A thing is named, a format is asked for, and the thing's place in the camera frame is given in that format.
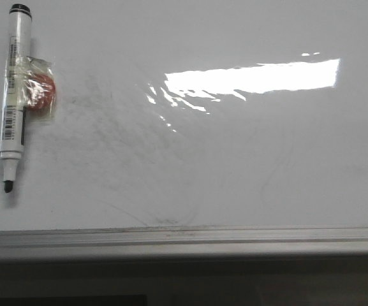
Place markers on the red round magnet with tape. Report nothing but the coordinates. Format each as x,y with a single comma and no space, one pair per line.
38,88

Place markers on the white dry-erase marker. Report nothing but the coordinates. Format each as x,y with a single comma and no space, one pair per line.
14,105

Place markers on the white whiteboard with aluminium frame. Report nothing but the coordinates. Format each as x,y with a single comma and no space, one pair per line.
193,129

